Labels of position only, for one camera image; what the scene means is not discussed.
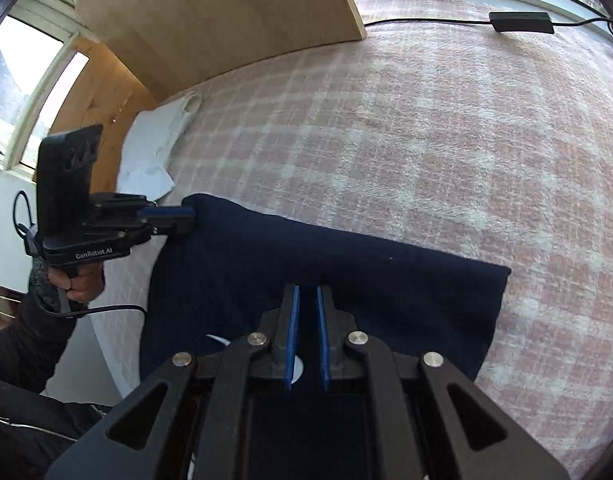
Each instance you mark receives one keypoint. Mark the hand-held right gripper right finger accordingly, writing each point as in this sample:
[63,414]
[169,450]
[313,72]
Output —
[321,345]

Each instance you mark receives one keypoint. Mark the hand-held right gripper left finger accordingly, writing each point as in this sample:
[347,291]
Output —
[292,345]

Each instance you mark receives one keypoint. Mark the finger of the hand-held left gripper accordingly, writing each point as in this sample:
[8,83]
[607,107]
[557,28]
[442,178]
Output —
[174,226]
[166,212]

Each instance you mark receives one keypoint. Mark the navy blue shirt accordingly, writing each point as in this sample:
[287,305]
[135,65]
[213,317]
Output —
[361,270]

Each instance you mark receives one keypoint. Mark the person's left forearm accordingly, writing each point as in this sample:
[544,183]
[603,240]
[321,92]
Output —
[31,340]

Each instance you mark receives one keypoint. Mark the person's left hand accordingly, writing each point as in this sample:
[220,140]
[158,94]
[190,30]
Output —
[86,285]

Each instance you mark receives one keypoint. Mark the white cloth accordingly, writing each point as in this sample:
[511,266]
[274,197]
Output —
[151,145]

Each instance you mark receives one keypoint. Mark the wooden slat panel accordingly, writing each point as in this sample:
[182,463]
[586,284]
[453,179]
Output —
[101,100]

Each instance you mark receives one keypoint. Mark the light wooden board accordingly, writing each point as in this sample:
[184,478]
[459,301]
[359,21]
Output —
[211,20]

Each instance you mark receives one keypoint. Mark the pink plaid blanket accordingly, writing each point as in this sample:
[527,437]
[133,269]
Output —
[436,135]

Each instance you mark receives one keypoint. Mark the person's black jacket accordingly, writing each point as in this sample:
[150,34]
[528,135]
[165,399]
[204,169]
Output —
[26,435]

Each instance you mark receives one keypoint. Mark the black inline controller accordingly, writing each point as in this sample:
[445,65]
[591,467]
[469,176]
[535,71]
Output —
[521,22]

